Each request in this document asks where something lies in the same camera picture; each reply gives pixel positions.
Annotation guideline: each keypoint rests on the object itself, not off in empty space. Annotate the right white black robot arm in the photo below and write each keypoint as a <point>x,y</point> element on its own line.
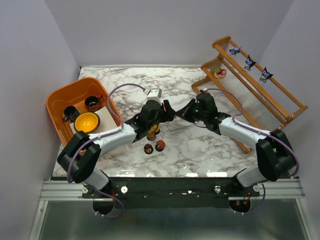
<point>274,154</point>

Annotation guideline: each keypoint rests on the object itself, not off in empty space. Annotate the orange plastic bin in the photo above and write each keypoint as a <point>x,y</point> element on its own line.
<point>75,94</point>

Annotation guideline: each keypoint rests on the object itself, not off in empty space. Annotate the wooden tiered shelf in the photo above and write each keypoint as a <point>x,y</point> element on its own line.
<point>267,105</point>

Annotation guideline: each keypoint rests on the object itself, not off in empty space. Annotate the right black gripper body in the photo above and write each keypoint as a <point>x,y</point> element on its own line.
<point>191,113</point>

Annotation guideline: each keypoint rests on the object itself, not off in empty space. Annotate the black round base figurine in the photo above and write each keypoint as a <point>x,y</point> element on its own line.
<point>148,149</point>

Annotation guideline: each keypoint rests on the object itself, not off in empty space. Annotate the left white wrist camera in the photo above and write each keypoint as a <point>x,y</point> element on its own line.
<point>155,95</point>

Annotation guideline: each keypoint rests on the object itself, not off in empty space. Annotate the brown mug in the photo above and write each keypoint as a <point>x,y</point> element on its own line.
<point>93,103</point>

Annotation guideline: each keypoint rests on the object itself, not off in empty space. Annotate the black bat-eared figurine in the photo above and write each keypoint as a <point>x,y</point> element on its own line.
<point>265,75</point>

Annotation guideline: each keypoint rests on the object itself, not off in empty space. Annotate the yellow helmet figurine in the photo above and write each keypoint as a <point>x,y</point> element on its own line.
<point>155,129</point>

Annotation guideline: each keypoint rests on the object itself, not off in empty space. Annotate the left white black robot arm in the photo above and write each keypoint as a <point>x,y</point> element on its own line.
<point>79,157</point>

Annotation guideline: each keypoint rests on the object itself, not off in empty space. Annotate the red hair figurine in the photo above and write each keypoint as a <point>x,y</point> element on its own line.
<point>160,145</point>

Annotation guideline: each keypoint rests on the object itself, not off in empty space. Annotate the yellow bowl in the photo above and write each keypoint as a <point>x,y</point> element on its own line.
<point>87,122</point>

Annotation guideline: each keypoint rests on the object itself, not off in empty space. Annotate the white paper sheet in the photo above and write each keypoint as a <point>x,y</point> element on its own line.
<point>106,122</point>

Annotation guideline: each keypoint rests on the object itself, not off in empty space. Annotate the black metal base frame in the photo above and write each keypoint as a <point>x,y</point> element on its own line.
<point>178,192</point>

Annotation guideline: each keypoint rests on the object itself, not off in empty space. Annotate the pink strawberry tart figurine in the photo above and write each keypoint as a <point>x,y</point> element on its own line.
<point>220,73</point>

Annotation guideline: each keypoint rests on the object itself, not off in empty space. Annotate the purple small figurine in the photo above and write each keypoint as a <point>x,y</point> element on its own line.
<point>235,50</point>

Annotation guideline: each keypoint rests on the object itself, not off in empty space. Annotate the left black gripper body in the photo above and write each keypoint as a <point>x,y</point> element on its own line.
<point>162,113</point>

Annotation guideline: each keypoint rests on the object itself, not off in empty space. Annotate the black purple bow figurine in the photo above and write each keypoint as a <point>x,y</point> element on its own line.
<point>249,63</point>

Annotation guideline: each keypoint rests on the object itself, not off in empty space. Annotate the black mug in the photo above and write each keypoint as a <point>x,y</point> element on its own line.
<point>70,114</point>

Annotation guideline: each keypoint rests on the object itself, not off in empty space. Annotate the olive hat figurine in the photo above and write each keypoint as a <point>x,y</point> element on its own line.
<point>151,136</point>

